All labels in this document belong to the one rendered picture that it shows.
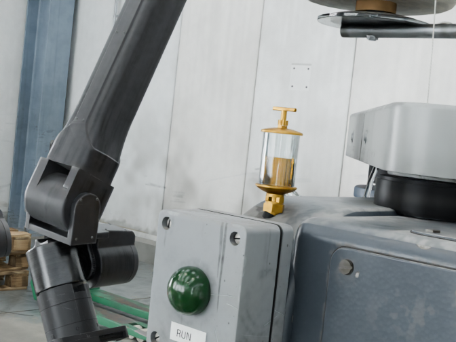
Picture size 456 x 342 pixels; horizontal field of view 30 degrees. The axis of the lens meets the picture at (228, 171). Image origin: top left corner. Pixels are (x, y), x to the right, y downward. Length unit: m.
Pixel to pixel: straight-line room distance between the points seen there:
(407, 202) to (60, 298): 0.44
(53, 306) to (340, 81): 6.03
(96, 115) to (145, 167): 7.41
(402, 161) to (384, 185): 0.02
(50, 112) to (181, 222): 8.61
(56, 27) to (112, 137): 8.23
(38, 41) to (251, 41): 2.83
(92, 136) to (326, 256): 0.45
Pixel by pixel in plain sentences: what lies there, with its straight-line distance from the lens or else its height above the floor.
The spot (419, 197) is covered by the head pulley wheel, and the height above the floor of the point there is 1.35.
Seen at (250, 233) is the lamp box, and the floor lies 1.33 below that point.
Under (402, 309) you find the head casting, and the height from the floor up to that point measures 1.29.
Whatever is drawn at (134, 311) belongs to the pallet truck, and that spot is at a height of 0.06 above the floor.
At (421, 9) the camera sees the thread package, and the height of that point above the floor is 1.53.
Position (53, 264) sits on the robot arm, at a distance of 0.93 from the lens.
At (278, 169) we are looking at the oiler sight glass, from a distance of 0.57.
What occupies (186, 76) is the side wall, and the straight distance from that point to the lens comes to 8.00.
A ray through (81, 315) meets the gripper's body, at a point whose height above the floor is 1.17.
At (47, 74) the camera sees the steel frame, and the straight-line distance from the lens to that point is 9.08.
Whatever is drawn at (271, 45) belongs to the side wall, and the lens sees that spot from 7.35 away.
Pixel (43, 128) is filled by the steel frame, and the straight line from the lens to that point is 9.09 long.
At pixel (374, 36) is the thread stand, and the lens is 0.91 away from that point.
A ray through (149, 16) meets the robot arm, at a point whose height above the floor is 1.50.
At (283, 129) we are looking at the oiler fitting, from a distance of 0.57.
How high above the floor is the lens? 1.39
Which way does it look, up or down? 3 degrees down
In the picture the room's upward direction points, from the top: 6 degrees clockwise
